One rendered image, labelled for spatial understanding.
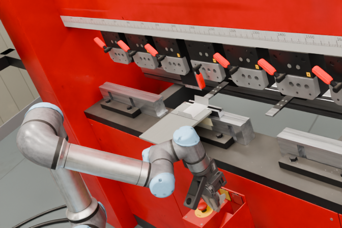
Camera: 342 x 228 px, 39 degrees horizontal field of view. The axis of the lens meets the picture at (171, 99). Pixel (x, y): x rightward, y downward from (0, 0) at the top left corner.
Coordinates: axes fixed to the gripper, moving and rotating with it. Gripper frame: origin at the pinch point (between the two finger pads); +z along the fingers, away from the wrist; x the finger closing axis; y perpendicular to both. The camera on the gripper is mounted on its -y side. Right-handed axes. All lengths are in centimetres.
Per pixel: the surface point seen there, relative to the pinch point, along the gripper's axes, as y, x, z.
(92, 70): 40, 119, -18
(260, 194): 18.3, -3.8, 8.2
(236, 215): 4.2, -4.9, 4.4
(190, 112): 30.3, 33.7, -13.7
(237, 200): 9.7, -1.1, 4.2
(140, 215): 16, 108, 72
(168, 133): 15.3, 32.1, -14.9
